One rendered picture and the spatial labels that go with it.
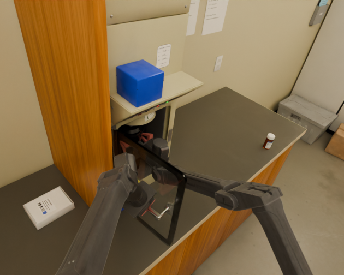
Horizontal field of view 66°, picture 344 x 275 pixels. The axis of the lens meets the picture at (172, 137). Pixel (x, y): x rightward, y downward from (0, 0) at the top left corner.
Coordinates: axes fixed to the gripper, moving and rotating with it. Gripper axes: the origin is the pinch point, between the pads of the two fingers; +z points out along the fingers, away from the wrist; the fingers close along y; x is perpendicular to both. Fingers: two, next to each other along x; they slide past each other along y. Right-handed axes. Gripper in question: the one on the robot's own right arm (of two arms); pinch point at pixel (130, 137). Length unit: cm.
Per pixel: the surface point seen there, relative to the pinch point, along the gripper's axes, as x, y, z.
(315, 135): 101, -251, -30
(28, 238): 24, 50, -3
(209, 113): 24, -77, 11
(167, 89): -33.6, -0.6, -17.5
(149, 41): -46.9, 1.7, -9.3
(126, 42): -48.0, 10.1, -9.3
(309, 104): 86, -282, -1
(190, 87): -33.6, -8.6, -20.5
